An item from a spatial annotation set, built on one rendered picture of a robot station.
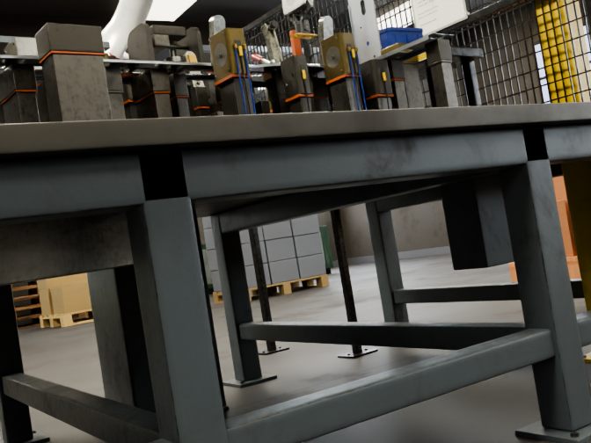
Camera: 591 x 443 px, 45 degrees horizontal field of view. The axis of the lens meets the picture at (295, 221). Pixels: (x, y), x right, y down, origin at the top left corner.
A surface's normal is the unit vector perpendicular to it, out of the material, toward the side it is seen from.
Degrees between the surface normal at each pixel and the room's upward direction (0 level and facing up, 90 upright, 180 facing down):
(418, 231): 90
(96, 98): 90
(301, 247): 90
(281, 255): 90
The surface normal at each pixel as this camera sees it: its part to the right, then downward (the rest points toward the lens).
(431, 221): -0.83, 0.11
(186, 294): 0.53, -0.11
